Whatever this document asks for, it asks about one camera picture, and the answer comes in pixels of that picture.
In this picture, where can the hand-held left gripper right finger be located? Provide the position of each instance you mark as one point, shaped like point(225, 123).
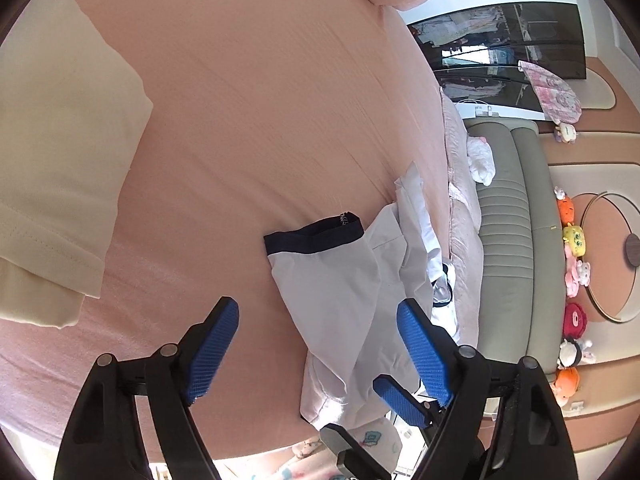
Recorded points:
point(422, 350)

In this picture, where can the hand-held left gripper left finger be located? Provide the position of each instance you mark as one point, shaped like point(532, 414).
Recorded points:
point(210, 350)

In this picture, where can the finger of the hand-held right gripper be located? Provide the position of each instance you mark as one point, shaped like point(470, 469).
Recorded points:
point(350, 455)
point(395, 392)

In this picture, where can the white shirt with navy trim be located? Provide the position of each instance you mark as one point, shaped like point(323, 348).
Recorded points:
point(447, 305)

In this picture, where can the white collared shirt navy cuffs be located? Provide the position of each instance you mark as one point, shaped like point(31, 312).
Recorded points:
point(330, 300)

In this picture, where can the white printed fleece pajamas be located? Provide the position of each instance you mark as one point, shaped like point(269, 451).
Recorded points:
point(375, 442)

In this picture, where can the grey padded headboard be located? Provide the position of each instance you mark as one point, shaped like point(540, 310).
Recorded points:
point(510, 240)

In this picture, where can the black and white bunny plush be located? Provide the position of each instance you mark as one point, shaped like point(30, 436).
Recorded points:
point(572, 352)

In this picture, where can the red bear plush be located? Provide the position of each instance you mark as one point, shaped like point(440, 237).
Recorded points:
point(576, 320)

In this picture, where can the pink plush toy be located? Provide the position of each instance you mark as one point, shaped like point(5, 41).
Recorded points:
point(571, 275)

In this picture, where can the white teddy bear plush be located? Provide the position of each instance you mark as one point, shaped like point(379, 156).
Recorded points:
point(583, 270)

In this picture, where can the yellow sponge plush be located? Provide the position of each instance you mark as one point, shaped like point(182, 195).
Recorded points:
point(574, 238)

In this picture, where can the white plush toy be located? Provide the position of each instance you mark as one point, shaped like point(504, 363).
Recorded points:
point(481, 160)

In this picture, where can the small orange carrot plush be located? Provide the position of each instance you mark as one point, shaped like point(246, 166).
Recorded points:
point(566, 211)

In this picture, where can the small white plush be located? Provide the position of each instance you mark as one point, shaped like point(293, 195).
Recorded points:
point(559, 193)

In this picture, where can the cream folded cloth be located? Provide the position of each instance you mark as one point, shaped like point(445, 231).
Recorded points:
point(60, 160)

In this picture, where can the bed with pink sheet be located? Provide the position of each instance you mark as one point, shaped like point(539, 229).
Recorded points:
point(250, 110)

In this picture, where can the pink patterned cloth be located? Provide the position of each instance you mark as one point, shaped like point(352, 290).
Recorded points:
point(552, 92)

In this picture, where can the black glass wardrobe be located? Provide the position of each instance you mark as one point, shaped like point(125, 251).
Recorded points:
point(500, 45)

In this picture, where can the brown round wall disc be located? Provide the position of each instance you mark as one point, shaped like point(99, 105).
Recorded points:
point(633, 246)

